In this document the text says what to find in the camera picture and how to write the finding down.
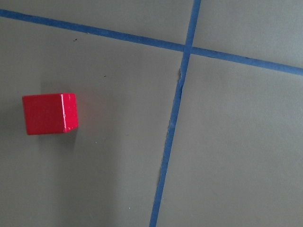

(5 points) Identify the red wooden cube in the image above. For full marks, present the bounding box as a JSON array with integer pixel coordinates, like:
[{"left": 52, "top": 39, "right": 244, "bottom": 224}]
[{"left": 22, "top": 93, "right": 79, "bottom": 135}]

